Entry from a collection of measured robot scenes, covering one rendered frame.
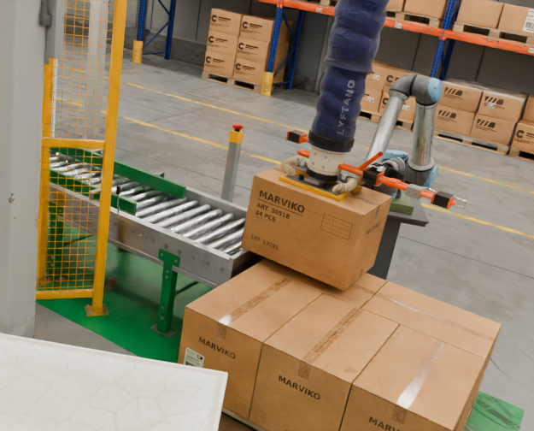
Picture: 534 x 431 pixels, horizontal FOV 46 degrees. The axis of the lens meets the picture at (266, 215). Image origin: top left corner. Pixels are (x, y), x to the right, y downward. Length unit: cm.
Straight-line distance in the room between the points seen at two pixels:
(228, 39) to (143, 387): 1011
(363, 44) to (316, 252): 99
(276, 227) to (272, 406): 88
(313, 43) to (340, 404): 995
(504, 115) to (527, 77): 145
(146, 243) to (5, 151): 97
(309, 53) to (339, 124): 912
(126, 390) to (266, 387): 129
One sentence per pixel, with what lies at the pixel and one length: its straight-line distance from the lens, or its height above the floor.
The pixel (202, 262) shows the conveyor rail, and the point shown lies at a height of 52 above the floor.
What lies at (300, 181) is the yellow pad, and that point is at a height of 103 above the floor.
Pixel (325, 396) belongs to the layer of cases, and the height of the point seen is 44.
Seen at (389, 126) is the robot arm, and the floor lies 129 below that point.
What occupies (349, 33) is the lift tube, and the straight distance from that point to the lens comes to 292.
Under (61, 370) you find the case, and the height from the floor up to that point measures 102.
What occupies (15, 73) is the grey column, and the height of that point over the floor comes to 141.
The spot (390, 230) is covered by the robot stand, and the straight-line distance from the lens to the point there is 394.
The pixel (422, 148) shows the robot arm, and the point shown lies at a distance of 369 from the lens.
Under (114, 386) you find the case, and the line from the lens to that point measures 151.
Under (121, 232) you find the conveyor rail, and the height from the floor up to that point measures 50.
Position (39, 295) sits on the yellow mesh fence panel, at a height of 13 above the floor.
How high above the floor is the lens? 194
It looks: 21 degrees down
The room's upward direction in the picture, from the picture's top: 10 degrees clockwise
